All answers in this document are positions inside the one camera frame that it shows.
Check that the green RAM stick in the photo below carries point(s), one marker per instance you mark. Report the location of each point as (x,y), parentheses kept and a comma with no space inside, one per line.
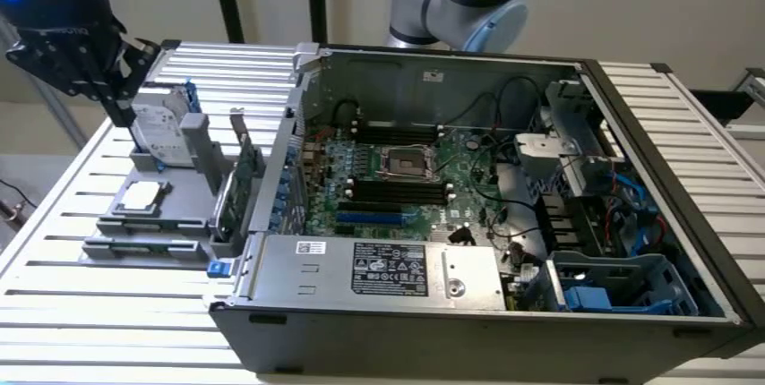
(138,249)

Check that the black RAM slot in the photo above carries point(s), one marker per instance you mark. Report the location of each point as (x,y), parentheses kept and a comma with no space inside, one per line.
(397,200)
(397,140)
(397,188)
(397,182)
(397,135)
(397,131)
(397,126)
(397,194)

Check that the long blue expansion slot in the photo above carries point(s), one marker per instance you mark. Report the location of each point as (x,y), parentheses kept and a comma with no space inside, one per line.
(369,215)

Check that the black expansion slot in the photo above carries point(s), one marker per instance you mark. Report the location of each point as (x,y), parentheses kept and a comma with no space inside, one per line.
(369,222)

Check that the silver hard disk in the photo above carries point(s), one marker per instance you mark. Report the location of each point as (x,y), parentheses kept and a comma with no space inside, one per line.
(162,134)

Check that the grey parts rack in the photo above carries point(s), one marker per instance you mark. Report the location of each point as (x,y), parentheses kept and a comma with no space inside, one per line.
(179,188)

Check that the silver CPU chip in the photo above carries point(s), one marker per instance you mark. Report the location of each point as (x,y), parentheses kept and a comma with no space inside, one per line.
(143,197)

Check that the green graphics card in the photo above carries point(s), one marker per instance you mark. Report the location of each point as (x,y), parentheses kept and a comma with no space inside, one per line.
(239,188)

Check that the metal CPU socket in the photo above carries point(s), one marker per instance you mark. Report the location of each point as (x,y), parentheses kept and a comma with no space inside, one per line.
(405,162)

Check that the blue case latch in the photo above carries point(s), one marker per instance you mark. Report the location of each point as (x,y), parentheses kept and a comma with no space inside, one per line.
(218,268)

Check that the grey power supply unit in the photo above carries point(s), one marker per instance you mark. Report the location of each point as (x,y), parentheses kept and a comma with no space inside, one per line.
(334,277)

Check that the green motherboard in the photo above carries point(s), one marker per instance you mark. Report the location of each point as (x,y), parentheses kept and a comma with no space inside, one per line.
(466,188)

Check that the black open PC case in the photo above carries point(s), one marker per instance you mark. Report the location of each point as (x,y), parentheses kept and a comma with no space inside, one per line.
(418,340)

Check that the blue drive caddy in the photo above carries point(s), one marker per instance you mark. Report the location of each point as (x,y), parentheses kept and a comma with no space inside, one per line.
(586,300)

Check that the blue-grey plastic disk bay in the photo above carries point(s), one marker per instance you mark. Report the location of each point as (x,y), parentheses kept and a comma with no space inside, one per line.
(633,277)

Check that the metal disk bay bracket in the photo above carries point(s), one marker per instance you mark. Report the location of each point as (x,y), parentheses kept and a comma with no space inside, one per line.
(574,112)

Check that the black table bracket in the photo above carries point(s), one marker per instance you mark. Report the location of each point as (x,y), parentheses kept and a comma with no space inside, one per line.
(720,105)

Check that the aluminium rail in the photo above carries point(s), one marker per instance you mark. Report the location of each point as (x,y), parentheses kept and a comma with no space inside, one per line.
(749,85)

